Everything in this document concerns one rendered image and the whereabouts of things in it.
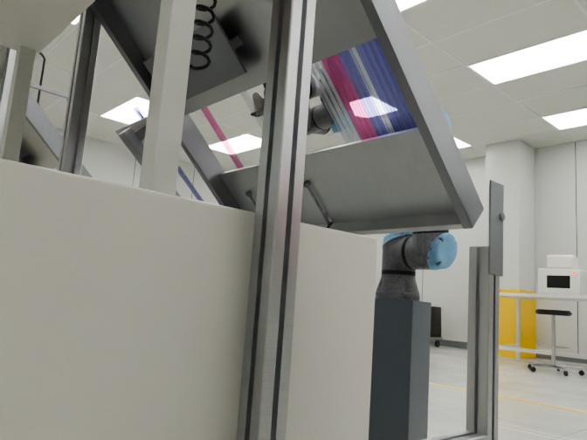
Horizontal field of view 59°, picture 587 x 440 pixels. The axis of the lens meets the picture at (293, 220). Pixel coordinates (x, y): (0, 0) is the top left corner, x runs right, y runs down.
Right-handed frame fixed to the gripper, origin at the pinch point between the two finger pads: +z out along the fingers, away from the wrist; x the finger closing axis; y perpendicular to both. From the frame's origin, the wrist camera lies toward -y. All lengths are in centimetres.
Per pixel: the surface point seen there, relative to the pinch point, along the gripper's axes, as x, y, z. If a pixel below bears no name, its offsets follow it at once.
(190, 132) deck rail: -16.6, 1.9, 9.3
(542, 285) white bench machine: -141, -306, -444
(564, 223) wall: -165, -304, -612
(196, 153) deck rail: -16.6, -3.6, 10.3
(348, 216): 19.7, -28.2, 2.9
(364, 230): 26.2, -30.7, 6.6
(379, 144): 37.2, -12.5, 6.5
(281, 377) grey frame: 55, -25, 61
